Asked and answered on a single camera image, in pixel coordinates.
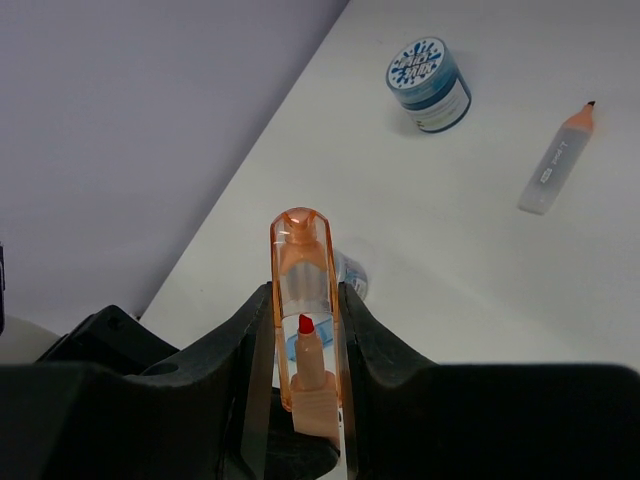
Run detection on clear jar blue contents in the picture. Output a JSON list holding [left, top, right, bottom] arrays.
[[334, 250, 368, 300]]

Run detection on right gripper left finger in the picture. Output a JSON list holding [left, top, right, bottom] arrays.
[[1, 284, 272, 479]]

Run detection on blue lidded paint jar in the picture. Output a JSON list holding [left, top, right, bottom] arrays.
[[385, 37, 472, 134]]

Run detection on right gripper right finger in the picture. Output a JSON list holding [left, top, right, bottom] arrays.
[[335, 284, 639, 479]]

